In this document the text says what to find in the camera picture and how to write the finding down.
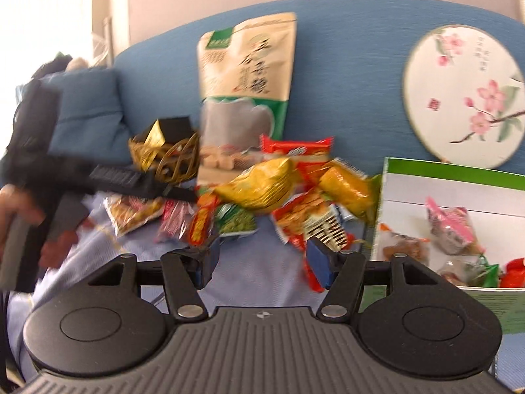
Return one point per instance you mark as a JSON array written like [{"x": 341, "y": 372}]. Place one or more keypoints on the pink snack packet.
[{"x": 451, "y": 225}]

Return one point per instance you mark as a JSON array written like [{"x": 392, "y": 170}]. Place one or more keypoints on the large beige snack pouch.
[{"x": 246, "y": 90}]

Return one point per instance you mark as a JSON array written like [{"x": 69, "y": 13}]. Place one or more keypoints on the black-white striped snack packet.
[{"x": 328, "y": 230}]

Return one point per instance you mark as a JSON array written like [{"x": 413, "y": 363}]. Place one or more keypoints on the clear brown snack packet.
[{"x": 457, "y": 271}]

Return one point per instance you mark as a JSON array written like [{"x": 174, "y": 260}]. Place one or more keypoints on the pink-red snack packet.
[{"x": 172, "y": 217}]

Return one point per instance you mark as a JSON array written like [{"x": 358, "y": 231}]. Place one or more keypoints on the blue sofa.
[{"x": 348, "y": 69}]

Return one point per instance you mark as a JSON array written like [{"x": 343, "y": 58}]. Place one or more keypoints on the yellow-red patterned snack packet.
[{"x": 127, "y": 211}]

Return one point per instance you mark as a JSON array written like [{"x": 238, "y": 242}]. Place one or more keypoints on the blue cushion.
[{"x": 86, "y": 111}]

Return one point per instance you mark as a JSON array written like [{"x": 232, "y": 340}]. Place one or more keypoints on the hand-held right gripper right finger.
[{"x": 318, "y": 262}]

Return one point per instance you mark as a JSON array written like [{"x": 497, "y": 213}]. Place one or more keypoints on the bright red snack packet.
[{"x": 514, "y": 275}]

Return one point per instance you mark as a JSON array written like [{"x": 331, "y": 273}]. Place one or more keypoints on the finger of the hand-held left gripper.
[{"x": 172, "y": 192}]

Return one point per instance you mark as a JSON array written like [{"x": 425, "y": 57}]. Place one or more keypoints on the person's left hand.
[{"x": 22, "y": 203}]

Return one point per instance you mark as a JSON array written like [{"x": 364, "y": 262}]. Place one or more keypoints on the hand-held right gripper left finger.
[{"x": 203, "y": 275}]

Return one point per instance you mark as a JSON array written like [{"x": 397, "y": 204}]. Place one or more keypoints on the light blue sheet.
[{"x": 254, "y": 271}]

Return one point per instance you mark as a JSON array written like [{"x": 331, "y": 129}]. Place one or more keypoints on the orange-red snack packet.
[{"x": 297, "y": 213}]

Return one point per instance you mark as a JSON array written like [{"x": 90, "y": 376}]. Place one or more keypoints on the small green snack packet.
[{"x": 489, "y": 275}]

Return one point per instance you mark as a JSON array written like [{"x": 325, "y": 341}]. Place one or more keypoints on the red-yellow snack packet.
[{"x": 201, "y": 223}]

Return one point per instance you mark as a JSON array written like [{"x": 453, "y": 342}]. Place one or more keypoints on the small black box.
[{"x": 174, "y": 128}]

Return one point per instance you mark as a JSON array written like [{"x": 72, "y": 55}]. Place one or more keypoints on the green cardboard box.
[{"x": 406, "y": 188}]

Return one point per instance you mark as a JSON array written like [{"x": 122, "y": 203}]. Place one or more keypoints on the round floral fan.
[{"x": 463, "y": 94}]

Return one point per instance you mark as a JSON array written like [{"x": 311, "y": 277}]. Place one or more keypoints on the shiny gold snack packet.
[{"x": 258, "y": 188}]

